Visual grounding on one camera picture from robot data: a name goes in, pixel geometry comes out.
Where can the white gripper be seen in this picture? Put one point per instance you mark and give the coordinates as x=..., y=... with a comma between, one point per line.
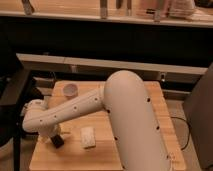
x=50, y=131

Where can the black eraser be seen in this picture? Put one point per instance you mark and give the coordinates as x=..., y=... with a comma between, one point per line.
x=57, y=141

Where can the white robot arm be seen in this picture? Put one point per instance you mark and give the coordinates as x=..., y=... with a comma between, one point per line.
x=133, y=121

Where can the white sponge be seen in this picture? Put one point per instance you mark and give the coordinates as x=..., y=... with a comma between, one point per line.
x=88, y=137

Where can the wooden work table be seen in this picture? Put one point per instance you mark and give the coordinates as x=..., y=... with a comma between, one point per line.
x=104, y=156

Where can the black side table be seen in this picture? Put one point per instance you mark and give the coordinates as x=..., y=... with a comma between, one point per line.
x=12, y=101

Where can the dark cabinet right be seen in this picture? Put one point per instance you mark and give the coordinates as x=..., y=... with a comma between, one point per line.
x=198, y=109

